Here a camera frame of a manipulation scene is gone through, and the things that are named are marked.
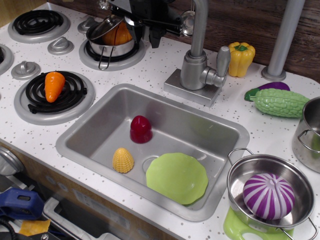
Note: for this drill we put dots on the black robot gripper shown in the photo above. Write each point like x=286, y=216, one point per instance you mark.
x=155, y=14

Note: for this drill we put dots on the silver toy faucet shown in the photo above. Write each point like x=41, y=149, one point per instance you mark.
x=196, y=81

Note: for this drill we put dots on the orange toy pumpkin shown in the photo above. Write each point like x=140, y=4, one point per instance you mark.
x=117, y=36

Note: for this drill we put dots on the hanging steel ladle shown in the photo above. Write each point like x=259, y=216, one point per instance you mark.
x=188, y=20

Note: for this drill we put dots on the steel pot lid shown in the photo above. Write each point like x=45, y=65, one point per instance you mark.
x=99, y=29

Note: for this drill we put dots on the back right coil burner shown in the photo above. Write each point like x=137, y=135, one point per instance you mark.
x=92, y=60

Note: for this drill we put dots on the silver stove knob back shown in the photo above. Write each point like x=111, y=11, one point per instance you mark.
x=84, y=26

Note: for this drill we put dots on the silver stove knob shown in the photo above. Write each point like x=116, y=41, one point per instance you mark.
x=84, y=26
x=60, y=46
x=25, y=70

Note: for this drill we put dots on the silver stove knob middle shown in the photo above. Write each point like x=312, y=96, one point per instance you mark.
x=60, y=46

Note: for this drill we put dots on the front black coil burner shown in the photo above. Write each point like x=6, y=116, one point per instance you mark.
x=76, y=97

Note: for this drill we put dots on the yellow toy bell pepper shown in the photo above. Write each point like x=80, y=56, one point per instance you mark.
x=242, y=55

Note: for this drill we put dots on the red toy vegetable piece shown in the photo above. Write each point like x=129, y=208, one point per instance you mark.
x=140, y=130

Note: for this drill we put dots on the orange toy carrot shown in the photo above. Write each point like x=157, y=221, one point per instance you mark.
x=53, y=85

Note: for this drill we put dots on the back left coil burner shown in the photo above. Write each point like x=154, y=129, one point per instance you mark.
x=38, y=26

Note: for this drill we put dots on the silver stove knob front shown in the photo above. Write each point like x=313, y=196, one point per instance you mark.
x=25, y=70

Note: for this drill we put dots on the stainless steel sink basin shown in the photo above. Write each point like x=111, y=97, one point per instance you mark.
x=177, y=128

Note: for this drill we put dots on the yellow toy corn piece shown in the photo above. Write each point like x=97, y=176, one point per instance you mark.
x=122, y=160

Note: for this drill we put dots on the grey vertical pole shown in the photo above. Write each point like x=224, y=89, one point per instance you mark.
x=275, y=72

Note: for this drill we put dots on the far left burner edge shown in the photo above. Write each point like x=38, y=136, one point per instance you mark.
x=8, y=59

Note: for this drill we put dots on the purple toy eggplant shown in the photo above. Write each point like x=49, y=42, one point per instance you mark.
x=272, y=85

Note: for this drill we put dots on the green toy bitter gourd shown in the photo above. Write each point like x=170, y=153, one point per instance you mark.
x=279, y=103

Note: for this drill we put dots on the light green plastic plate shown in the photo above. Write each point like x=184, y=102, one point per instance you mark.
x=178, y=176

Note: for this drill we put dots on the silver oven knob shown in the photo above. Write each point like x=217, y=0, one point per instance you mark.
x=9, y=163

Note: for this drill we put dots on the tall steel pot right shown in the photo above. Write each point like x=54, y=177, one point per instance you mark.
x=306, y=140

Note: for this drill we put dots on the purple white toy onion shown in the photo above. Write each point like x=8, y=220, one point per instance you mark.
x=268, y=196

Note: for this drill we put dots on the blue clamp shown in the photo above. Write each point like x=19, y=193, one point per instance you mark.
x=21, y=204

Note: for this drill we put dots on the light green plastic board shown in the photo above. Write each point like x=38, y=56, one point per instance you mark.
x=235, y=229

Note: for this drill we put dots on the yellow tape piece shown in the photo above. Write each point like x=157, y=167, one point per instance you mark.
x=34, y=227

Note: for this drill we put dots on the small steel pot with handle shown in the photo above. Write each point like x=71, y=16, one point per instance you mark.
x=110, y=53

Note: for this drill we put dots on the steel pan with handles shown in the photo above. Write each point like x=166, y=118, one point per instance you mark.
x=297, y=225

